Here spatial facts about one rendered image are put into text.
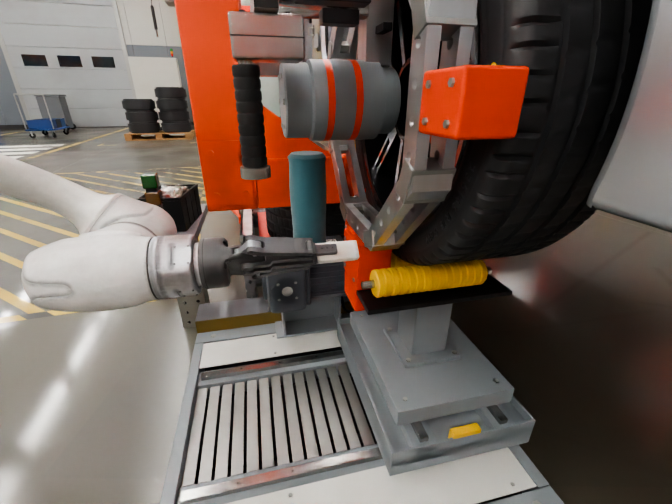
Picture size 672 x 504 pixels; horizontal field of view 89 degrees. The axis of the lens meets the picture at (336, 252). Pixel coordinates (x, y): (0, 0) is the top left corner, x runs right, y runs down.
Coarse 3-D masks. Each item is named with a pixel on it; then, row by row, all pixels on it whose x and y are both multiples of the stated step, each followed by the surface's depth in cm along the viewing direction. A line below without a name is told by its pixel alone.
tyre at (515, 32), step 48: (480, 0) 42; (528, 0) 36; (576, 0) 37; (624, 0) 39; (480, 48) 43; (528, 48) 37; (576, 48) 38; (624, 48) 40; (528, 96) 38; (576, 96) 40; (624, 96) 41; (480, 144) 44; (528, 144) 41; (576, 144) 43; (480, 192) 46; (528, 192) 46; (576, 192) 48; (432, 240) 59; (480, 240) 53; (528, 240) 57
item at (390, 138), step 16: (400, 0) 67; (400, 16) 68; (400, 32) 68; (400, 48) 83; (400, 64) 86; (400, 80) 71; (400, 112) 75; (400, 128) 74; (368, 144) 91; (384, 144) 82; (400, 144) 73; (464, 144) 48; (368, 160) 90; (384, 160) 84; (400, 160) 74; (368, 176) 90; (384, 176) 89; (384, 192) 86
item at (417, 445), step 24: (360, 360) 101; (360, 384) 93; (384, 408) 85; (480, 408) 83; (504, 408) 85; (384, 432) 77; (408, 432) 77; (432, 432) 79; (456, 432) 75; (480, 432) 77; (504, 432) 79; (528, 432) 81; (384, 456) 77; (408, 456) 74; (432, 456) 76; (456, 456) 78
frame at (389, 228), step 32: (416, 0) 40; (448, 0) 38; (352, 32) 78; (416, 32) 40; (448, 32) 40; (416, 64) 42; (448, 64) 42; (416, 96) 43; (416, 128) 43; (352, 160) 89; (416, 160) 45; (448, 160) 46; (416, 192) 47; (448, 192) 48; (352, 224) 78; (384, 224) 58; (416, 224) 58
